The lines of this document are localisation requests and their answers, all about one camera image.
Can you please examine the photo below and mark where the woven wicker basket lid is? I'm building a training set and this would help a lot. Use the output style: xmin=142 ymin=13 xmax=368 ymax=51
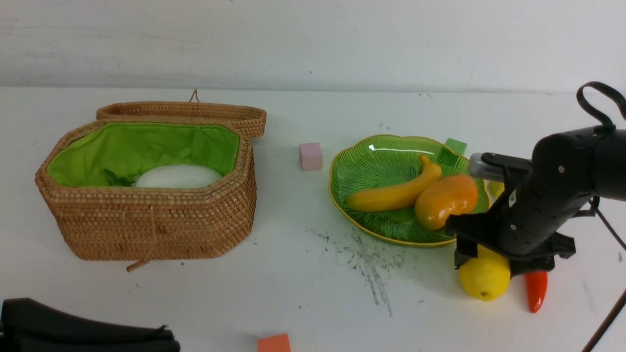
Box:
xmin=96 ymin=89 xmax=268 ymax=138

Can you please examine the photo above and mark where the green glass leaf plate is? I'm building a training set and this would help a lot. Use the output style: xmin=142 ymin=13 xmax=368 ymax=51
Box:
xmin=329 ymin=134 xmax=470 ymax=247

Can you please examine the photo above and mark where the yellow cube block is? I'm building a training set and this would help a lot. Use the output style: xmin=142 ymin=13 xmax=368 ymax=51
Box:
xmin=488 ymin=181 xmax=505 ymax=199

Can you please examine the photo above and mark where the green cube block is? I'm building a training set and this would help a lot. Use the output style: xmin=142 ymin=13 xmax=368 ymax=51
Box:
xmin=437 ymin=138 xmax=467 ymax=167

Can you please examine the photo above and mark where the pink cube block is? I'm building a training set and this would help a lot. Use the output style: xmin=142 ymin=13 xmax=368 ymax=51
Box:
xmin=299 ymin=142 xmax=323 ymax=172

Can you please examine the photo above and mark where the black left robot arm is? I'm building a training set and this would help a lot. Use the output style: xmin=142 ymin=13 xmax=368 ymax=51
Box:
xmin=1 ymin=298 xmax=180 ymax=352

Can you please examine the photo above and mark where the orange yellow mango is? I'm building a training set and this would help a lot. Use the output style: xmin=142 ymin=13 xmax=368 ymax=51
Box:
xmin=414 ymin=175 xmax=479 ymax=230

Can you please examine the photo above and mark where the orange cube block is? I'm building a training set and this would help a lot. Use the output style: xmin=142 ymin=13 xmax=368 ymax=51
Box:
xmin=258 ymin=333 xmax=291 ymax=352

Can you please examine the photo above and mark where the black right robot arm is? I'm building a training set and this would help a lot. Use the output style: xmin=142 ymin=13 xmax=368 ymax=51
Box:
xmin=445 ymin=127 xmax=625 ymax=276

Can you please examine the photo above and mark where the white radish with leaves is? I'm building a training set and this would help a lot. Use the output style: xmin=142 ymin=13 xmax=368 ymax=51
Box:
xmin=103 ymin=164 xmax=223 ymax=189

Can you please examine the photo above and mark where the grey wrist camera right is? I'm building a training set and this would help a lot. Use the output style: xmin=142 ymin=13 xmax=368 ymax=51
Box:
xmin=468 ymin=153 xmax=532 ymax=183

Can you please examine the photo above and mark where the woven wicker basket green lining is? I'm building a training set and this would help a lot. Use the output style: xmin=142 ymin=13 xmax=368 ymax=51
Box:
xmin=35 ymin=120 xmax=258 ymax=261

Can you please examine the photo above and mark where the orange carrot with leaves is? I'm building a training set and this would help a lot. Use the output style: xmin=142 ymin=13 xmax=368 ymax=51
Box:
xmin=524 ymin=271 xmax=548 ymax=313

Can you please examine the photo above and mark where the yellow banana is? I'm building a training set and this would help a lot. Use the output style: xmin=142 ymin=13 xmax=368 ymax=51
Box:
xmin=345 ymin=154 xmax=443 ymax=212

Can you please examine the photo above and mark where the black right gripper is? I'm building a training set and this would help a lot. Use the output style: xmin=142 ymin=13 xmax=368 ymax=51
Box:
xmin=445 ymin=173 xmax=595 ymax=276

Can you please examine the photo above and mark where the yellow lemon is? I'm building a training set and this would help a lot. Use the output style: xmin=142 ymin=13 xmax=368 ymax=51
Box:
xmin=458 ymin=245 xmax=511 ymax=302

